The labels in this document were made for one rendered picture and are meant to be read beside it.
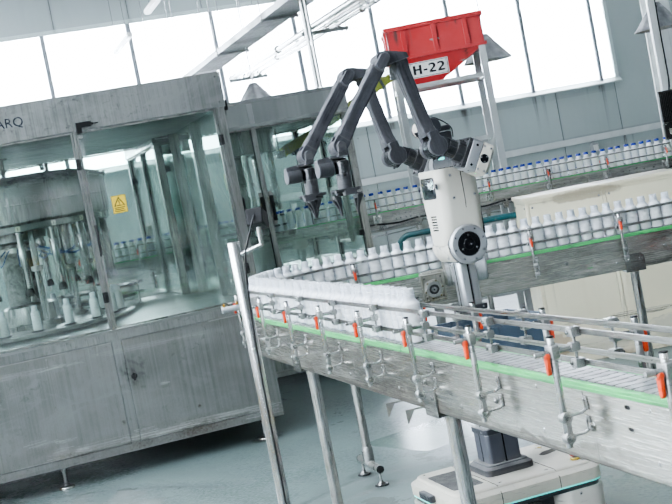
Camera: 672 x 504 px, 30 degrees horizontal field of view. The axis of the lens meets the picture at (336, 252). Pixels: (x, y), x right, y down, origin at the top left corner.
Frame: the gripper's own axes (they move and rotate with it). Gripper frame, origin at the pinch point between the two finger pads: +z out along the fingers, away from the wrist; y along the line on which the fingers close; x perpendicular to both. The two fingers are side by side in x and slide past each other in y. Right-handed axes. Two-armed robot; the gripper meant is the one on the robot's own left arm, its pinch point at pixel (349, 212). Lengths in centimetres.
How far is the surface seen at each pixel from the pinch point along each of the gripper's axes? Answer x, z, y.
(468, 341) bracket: -157, 34, -24
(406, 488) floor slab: 132, 138, 45
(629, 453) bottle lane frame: -217, 55, -17
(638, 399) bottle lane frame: -225, 43, -18
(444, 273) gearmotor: 133, 39, 84
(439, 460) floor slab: 169, 138, 77
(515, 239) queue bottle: 136, 30, 125
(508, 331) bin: -52, 48, 32
